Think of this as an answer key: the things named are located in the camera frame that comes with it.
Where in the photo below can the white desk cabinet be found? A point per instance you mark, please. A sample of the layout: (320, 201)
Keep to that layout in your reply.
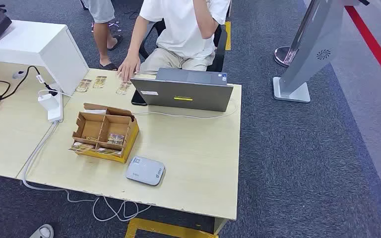
(29, 39)

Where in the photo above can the white charger adapter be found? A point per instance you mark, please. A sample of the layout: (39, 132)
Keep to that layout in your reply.
(47, 101)

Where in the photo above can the white power strip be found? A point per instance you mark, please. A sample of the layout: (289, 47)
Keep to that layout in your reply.
(56, 113)

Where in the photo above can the person's right hand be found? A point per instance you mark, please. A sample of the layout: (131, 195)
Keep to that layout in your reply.
(128, 67)

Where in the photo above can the grey mouse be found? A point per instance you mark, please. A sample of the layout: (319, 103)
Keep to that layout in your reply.
(19, 75)

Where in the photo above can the grey kiosk stand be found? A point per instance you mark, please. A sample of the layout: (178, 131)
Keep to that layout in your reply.
(312, 42)

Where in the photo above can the white shoe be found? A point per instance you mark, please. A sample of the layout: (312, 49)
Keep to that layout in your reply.
(42, 232)

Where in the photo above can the chrome stool base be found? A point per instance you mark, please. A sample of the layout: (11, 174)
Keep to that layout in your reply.
(114, 23)

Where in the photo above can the chrome stanchion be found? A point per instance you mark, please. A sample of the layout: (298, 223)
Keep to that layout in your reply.
(284, 56)

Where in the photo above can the black smartphone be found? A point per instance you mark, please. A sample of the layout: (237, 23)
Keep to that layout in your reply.
(137, 99)

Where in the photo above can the standing person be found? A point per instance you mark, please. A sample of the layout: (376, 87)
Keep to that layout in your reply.
(101, 36)

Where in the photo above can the grey laptop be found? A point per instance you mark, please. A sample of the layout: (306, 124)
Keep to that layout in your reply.
(184, 98)

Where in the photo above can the grey card reader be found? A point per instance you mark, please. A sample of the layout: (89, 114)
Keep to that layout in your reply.
(144, 170)

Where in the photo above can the cardboard organizer box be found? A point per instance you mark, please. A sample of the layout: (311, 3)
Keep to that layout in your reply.
(93, 128)

